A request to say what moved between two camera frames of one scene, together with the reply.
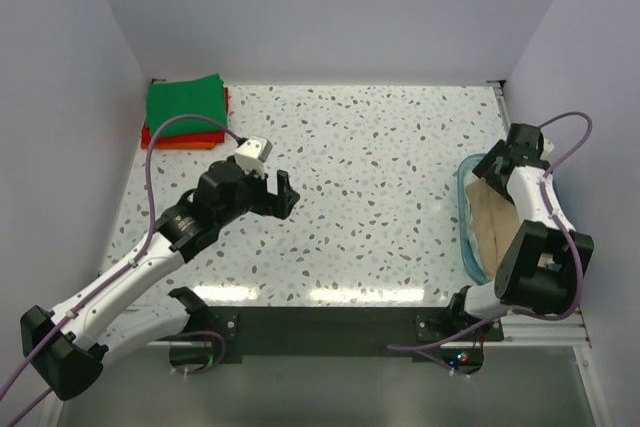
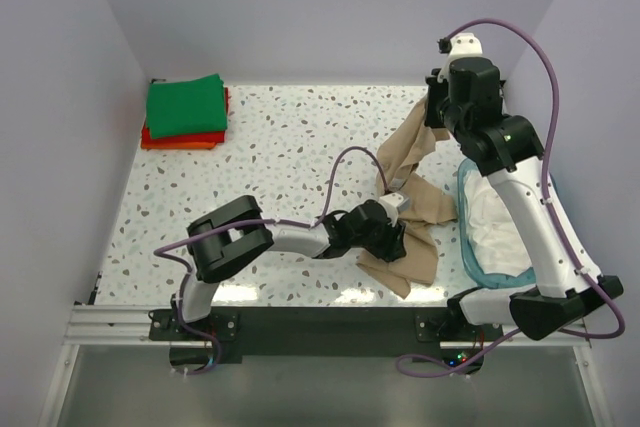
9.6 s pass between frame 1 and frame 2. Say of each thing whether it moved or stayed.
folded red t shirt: stayed
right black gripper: moved
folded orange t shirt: stayed
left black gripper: moved
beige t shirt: moved
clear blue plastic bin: stayed
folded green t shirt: stayed
